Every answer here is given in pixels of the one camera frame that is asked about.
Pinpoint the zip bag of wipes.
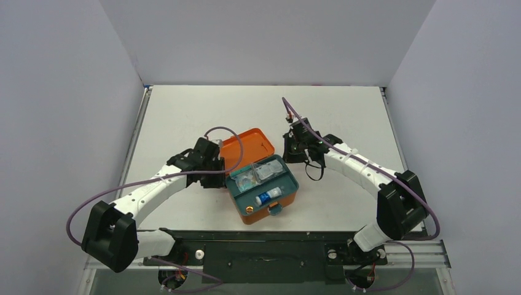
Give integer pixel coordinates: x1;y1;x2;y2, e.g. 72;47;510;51
254;160;284;182

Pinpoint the small teal wipe packet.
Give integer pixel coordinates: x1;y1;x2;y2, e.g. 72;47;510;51
232;170;260;192

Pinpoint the teal divided tray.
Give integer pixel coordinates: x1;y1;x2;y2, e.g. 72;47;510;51
225;154;299;224

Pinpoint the white blue tube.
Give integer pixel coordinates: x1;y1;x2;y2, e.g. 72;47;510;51
255;187;282;207

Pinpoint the orange plastic medicine box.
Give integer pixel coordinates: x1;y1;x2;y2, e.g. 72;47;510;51
219;127;300;226

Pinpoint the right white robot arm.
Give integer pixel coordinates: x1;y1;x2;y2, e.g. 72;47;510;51
283;118;429;262

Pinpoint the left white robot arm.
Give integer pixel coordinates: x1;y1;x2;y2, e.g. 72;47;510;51
80;137;225;273

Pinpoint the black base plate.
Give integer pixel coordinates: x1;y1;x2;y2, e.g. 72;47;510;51
161;230;392;285

